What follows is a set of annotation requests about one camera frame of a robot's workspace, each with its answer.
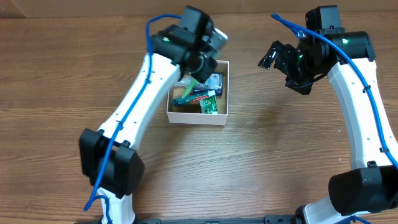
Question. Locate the green soap packet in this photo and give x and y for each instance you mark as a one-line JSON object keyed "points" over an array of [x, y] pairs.
{"points": [[208, 105]]}

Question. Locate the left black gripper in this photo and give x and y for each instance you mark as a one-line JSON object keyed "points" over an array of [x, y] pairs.
{"points": [[203, 70]]}

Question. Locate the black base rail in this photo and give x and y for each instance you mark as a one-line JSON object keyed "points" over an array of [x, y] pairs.
{"points": [[268, 219]]}

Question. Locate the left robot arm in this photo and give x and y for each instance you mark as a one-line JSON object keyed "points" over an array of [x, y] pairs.
{"points": [[109, 155]]}

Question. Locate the white cardboard box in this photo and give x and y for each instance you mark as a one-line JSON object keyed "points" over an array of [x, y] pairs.
{"points": [[191, 114]]}

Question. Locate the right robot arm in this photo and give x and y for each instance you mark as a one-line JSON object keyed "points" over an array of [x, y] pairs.
{"points": [[348, 61]]}

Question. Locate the clear pump bottle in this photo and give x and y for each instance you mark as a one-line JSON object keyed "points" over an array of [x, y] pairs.
{"points": [[214, 82]]}

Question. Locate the green toothbrush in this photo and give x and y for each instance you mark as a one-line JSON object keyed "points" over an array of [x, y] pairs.
{"points": [[189, 87]]}

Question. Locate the toothpaste tube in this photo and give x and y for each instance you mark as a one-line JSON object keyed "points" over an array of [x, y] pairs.
{"points": [[197, 97]]}

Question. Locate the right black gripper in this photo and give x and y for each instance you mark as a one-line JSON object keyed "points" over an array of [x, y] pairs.
{"points": [[303, 84]]}

